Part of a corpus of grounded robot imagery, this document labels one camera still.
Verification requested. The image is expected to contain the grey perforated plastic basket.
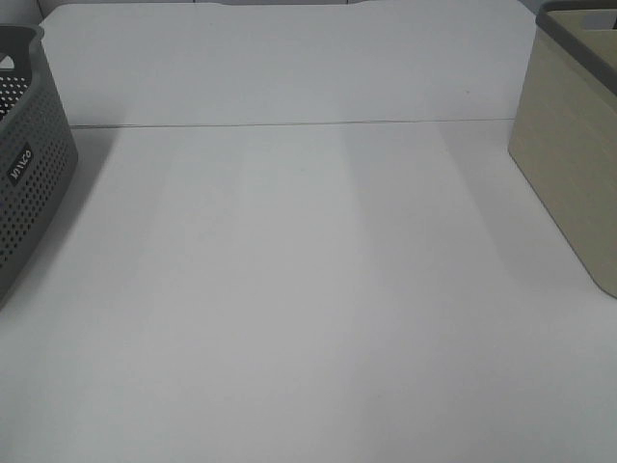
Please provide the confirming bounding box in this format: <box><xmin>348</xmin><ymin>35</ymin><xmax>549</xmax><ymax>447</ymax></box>
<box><xmin>1</xmin><ymin>24</ymin><xmax>78</xmax><ymax>300</ymax></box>

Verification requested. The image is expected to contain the beige plastic storage bin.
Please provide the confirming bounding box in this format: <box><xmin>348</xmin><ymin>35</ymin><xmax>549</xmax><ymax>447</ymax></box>
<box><xmin>508</xmin><ymin>1</ymin><xmax>616</xmax><ymax>296</ymax></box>

